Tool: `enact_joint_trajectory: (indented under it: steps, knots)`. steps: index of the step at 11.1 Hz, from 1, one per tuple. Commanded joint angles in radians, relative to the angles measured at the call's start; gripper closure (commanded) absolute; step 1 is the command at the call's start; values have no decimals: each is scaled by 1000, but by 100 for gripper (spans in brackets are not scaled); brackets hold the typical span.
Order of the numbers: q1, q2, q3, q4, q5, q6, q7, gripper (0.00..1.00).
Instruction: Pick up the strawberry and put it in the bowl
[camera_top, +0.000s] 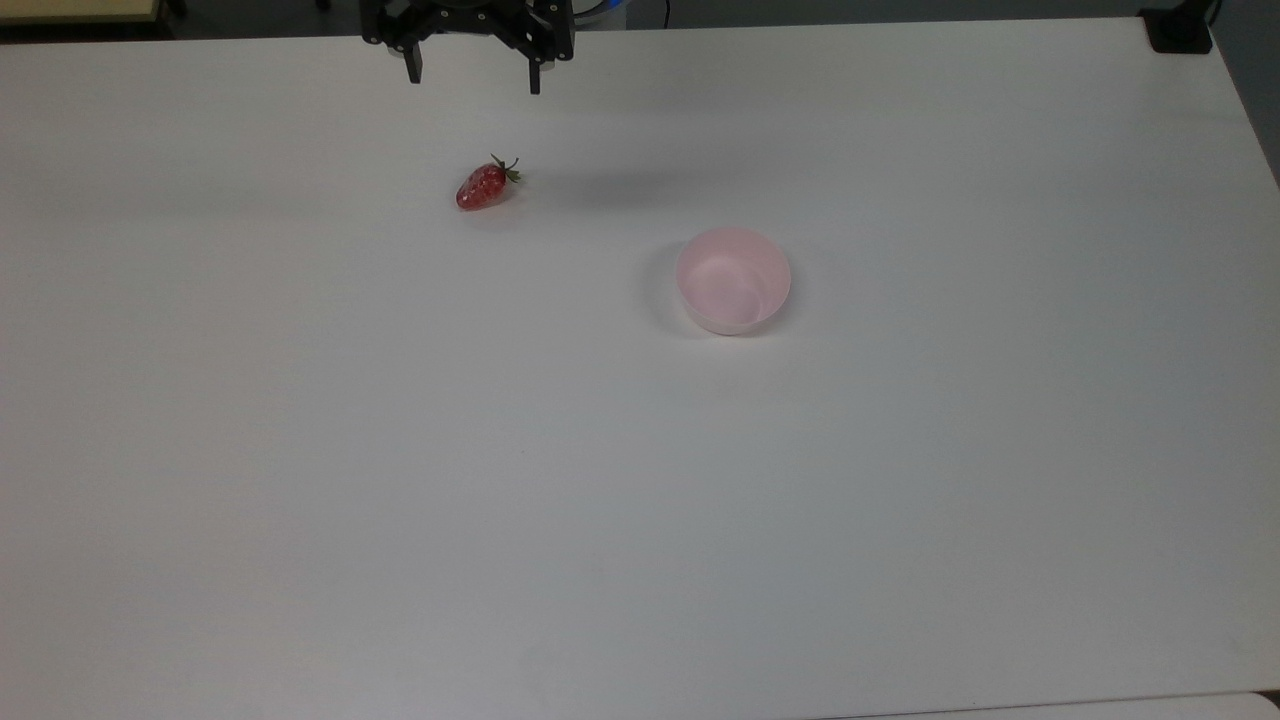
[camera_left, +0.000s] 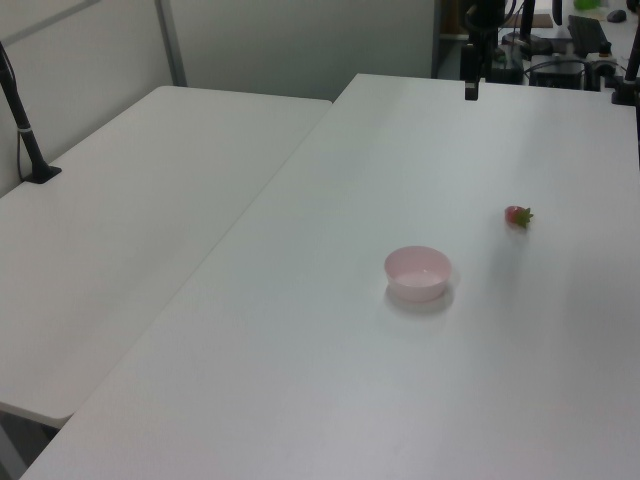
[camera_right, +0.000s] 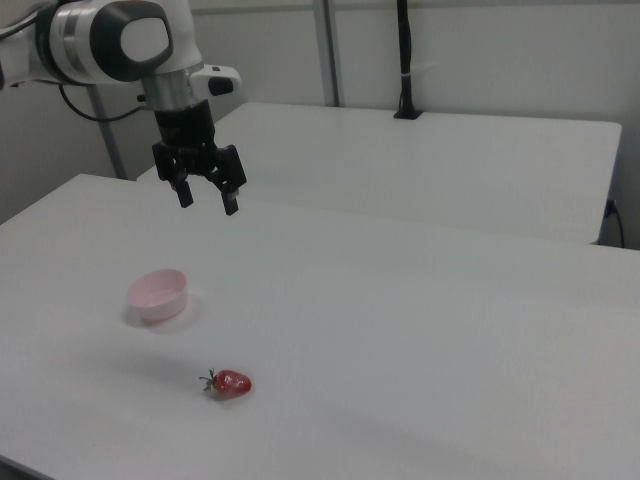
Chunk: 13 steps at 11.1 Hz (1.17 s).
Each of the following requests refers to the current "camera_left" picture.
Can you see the grey metal partition post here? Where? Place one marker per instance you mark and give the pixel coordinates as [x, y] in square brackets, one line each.
[171, 42]

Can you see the white side table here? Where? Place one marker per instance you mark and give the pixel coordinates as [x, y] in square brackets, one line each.
[125, 240]

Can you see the black control box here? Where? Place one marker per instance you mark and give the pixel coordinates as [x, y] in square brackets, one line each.
[556, 74]

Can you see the red strawberry with green leaves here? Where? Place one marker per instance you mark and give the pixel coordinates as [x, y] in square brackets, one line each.
[517, 216]

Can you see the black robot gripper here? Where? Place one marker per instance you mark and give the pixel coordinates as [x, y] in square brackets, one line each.
[486, 15]

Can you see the black camera stand pole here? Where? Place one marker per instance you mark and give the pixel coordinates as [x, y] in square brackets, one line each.
[20, 120]

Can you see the black keyboard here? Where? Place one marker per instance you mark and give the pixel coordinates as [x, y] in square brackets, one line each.
[586, 34]

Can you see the black clamp camera stand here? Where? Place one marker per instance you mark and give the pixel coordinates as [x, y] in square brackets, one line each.
[629, 75]

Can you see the black monitor stand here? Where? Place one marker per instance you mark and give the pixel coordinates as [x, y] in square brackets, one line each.
[526, 35]

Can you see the dark computer mouse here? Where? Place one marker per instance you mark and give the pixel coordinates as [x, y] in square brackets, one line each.
[616, 16]

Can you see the pink plastic bowl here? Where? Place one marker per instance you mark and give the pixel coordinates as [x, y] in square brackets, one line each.
[418, 273]

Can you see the green object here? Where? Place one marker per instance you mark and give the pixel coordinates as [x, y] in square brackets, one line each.
[587, 4]

